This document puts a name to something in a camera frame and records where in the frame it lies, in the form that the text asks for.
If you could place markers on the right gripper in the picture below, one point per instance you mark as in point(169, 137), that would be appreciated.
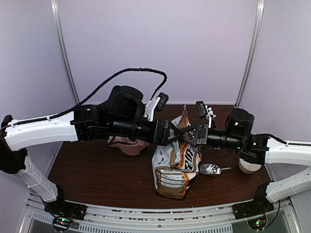
point(203, 132)

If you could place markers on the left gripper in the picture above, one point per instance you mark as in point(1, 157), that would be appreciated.
point(162, 139)

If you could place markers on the pet food bag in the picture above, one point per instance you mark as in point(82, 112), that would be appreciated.
point(175, 166)

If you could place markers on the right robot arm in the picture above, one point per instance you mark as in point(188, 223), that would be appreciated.
point(257, 149)

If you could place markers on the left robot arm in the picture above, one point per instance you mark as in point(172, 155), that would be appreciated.
point(122, 114)

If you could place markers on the pink double pet feeder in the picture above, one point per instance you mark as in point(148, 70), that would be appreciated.
point(127, 146)

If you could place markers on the metal scoop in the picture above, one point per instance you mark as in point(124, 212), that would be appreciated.
point(212, 169)

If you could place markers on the beige ceramic bowl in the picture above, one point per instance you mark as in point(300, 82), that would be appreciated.
point(248, 168)

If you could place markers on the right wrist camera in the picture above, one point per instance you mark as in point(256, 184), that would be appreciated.
point(201, 109)

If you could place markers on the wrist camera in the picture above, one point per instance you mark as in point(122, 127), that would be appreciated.
point(163, 98)
point(201, 109)

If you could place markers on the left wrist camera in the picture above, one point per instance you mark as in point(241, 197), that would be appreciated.
point(163, 98)

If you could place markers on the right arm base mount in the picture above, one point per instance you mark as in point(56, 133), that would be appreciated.
point(255, 209)

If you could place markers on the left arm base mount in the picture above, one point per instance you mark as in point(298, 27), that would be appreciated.
point(64, 212)

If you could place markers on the right aluminium frame post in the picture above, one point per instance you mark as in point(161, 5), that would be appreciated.
point(252, 50)

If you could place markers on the aluminium frame post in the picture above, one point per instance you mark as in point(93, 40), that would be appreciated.
point(252, 50)
point(63, 50)

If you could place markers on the left aluminium frame post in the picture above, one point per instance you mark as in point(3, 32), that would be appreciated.
point(63, 50)

